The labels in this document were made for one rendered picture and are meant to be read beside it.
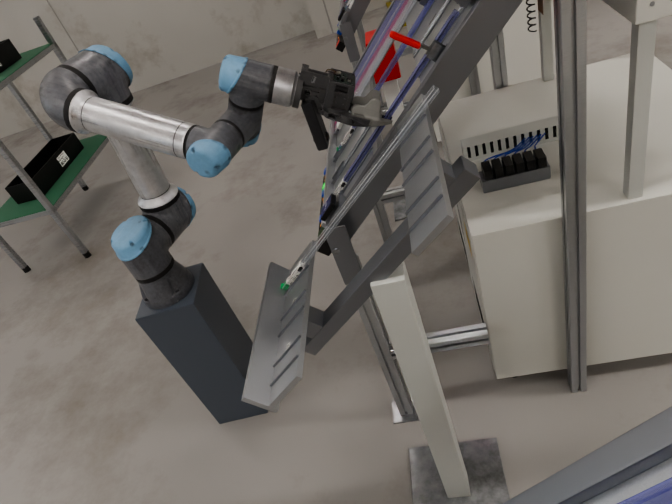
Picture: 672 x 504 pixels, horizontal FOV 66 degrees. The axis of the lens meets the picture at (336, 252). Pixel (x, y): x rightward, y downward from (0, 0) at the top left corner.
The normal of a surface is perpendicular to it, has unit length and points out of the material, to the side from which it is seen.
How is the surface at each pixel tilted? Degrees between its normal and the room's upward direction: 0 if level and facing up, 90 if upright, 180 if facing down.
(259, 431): 0
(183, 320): 90
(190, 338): 90
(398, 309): 90
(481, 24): 90
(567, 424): 0
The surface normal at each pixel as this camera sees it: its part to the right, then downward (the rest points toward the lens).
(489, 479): -0.30, -0.74
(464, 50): -0.03, 0.65
